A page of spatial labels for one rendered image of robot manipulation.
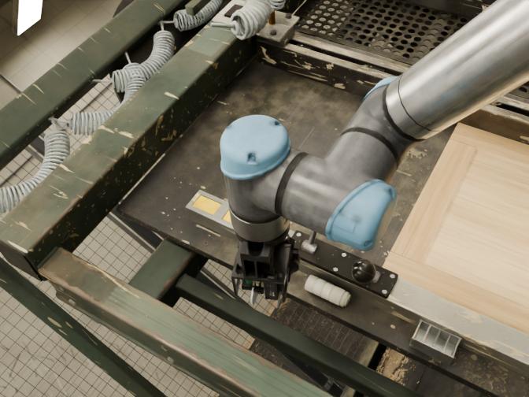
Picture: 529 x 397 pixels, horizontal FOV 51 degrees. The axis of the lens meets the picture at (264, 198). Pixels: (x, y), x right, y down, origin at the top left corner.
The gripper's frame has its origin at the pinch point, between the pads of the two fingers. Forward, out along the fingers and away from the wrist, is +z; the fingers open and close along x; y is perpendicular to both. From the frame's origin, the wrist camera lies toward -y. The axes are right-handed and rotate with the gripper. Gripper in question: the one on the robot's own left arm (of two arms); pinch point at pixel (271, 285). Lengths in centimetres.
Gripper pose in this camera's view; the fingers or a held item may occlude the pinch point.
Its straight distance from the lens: 88.3
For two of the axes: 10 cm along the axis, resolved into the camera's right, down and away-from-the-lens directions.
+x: 9.8, 1.1, -1.6
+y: -1.8, 7.7, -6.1
